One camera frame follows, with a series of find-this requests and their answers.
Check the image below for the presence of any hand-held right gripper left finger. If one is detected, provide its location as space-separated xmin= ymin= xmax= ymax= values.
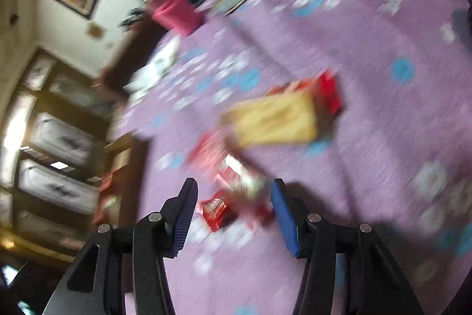
xmin=44 ymin=178 xmax=199 ymax=315

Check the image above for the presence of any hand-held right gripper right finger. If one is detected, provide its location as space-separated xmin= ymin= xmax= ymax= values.
xmin=270 ymin=178 xmax=425 ymax=315

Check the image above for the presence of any red white snack packet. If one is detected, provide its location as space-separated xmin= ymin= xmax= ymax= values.
xmin=221 ymin=154 xmax=276 ymax=228

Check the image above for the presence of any pink white snack packet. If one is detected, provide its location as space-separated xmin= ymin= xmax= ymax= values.
xmin=186 ymin=132 xmax=241 ymax=187

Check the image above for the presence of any cardboard box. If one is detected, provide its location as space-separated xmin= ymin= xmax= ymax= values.
xmin=92 ymin=133 xmax=149 ymax=228

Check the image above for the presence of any yellow cake packet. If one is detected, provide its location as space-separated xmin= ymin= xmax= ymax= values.
xmin=220 ymin=71 xmax=346 ymax=150

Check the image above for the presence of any glass door cabinet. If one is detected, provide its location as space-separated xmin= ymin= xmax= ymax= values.
xmin=0 ymin=45 xmax=112 ymax=264

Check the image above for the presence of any brown wooden armrest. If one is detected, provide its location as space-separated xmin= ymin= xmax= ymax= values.
xmin=96 ymin=15 xmax=160 ymax=89

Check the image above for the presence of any bottle with pink knit sleeve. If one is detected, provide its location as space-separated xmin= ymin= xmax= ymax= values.
xmin=147 ymin=0 xmax=206 ymax=37

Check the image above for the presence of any green printed booklet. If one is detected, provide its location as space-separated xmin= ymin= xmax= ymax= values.
xmin=213 ymin=0 xmax=256 ymax=16

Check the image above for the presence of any wall sticker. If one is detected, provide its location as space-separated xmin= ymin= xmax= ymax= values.
xmin=86 ymin=23 xmax=104 ymax=40

